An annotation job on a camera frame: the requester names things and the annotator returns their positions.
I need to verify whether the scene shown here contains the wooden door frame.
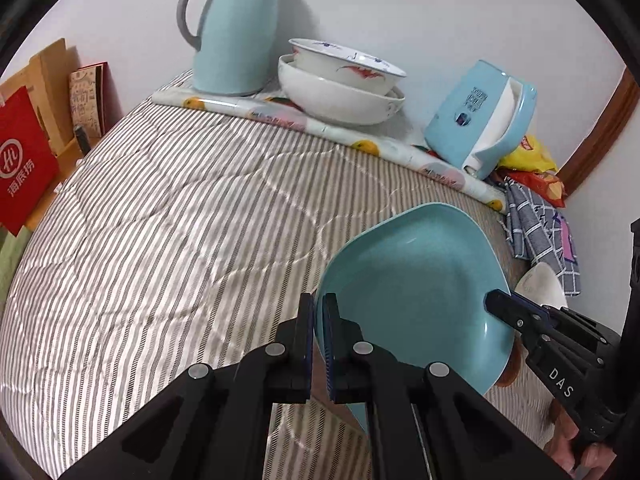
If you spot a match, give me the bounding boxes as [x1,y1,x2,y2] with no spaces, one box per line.
[556,67,640,197]

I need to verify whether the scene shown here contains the yellow snack bag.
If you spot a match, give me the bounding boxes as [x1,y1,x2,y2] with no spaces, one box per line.
[499,134,559,174]

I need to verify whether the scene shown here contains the teal square plate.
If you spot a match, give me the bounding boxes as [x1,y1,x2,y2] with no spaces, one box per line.
[315,202,516,436]

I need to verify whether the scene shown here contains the brown cardboard pieces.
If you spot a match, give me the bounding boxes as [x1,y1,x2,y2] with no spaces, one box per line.
[0,37,83,157]

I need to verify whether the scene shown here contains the striped quilted blanket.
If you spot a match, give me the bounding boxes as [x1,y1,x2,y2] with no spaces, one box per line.
[0,70,556,480]

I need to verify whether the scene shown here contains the light blue electric kettle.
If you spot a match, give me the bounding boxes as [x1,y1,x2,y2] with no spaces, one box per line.
[423,59,538,181]

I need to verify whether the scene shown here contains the blue checked cloth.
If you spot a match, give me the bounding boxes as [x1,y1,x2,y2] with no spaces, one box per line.
[501,179,584,297]

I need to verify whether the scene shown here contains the light blue thermos jug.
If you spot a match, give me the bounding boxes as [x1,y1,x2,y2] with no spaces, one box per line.
[177,0,289,97]

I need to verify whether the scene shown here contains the person's right hand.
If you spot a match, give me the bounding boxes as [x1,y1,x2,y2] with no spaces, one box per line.
[546,402,620,477]

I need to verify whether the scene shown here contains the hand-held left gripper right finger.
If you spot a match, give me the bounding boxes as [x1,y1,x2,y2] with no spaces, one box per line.
[321,293,566,480]

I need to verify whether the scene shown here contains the orange snack bag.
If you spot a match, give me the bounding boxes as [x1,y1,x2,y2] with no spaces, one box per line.
[492,169,567,209]

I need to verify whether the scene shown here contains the small white bowl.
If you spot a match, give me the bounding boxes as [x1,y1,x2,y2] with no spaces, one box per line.
[514,264,569,311]

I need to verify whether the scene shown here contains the patterned paper bag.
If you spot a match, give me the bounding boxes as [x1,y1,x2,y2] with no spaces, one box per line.
[68,62,109,142]

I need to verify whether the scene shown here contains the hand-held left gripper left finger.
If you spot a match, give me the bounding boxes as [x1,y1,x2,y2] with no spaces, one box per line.
[60,292,316,480]

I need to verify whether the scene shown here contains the red paper bag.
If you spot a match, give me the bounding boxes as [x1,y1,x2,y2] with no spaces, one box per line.
[0,85,61,237]

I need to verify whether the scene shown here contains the white bowl with painted pattern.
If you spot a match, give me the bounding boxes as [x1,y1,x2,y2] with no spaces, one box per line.
[288,38,407,96]

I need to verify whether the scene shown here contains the fruit print table cloth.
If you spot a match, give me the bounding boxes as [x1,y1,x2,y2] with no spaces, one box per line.
[151,71,507,214]

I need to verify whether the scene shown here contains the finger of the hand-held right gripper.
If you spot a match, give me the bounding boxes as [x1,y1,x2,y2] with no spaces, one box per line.
[483,289,551,335]

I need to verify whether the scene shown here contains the large plain white bowl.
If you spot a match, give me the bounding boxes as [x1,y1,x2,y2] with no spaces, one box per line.
[277,54,406,126]

